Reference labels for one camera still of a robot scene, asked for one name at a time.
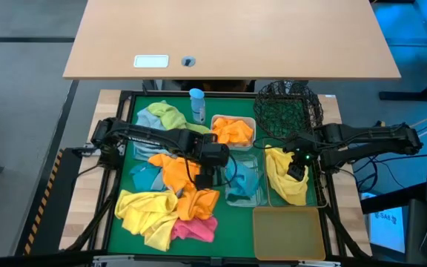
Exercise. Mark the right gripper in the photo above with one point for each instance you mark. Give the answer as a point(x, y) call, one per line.
point(300, 152)

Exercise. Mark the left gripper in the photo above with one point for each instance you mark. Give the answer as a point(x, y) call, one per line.
point(213, 155)

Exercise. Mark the orange microfiber towel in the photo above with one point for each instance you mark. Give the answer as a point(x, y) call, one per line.
point(232, 131)
point(198, 204)
point(172, 172)

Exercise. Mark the teal microfiber towel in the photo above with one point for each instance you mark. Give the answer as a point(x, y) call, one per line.
point(143, 178)
point(243, 181)

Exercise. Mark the green microfiber towel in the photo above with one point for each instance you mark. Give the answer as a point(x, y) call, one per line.
point(159, 109)
point(178, 120)

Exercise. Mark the grey microfiber towel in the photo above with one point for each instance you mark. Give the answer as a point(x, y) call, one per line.
point(158, 183)
point(150, 120)

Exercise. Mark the pink microfiber towel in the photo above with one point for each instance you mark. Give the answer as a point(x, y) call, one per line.
point(195, 230)

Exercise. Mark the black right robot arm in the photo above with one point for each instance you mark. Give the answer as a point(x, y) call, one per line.
point(369, 137)

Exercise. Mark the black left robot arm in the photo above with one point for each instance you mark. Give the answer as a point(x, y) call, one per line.
point(150, 137)

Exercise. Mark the white plastic basket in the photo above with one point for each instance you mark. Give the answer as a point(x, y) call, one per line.
point(235, 147)

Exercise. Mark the round black mesh basket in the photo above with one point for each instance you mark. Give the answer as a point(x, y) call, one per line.
point(284, 107)

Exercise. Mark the blue spray bottle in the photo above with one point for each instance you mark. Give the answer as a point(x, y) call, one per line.
point(198, 107)

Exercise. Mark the clear plastic bin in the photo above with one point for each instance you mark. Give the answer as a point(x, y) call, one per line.
point(243, 202)

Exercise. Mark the green table mat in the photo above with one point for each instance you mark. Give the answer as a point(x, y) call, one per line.
point(232, 230)

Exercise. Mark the tan plastic tray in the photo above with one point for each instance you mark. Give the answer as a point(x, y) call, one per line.
point(287, 233)

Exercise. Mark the round grey desk grommet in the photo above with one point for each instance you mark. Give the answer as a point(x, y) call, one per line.
point(188, 61)

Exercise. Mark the black beam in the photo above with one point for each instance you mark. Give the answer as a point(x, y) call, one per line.
point(391, 200)

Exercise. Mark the white rectangular desk plate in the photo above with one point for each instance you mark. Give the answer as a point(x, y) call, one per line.
point(151, 61)

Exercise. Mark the black desk foot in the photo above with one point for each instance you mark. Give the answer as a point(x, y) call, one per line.
point(402, 96)

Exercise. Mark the white box with lettering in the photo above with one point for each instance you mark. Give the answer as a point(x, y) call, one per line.
point(387, 230)

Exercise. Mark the beige wooden desk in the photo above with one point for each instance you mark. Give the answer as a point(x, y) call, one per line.
point(235, 33)

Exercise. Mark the black yellow hazard strip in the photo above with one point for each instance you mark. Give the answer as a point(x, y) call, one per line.
point(37, 219)

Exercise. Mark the silver aluminium rail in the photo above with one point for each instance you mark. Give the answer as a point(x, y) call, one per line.
point(124, 259)

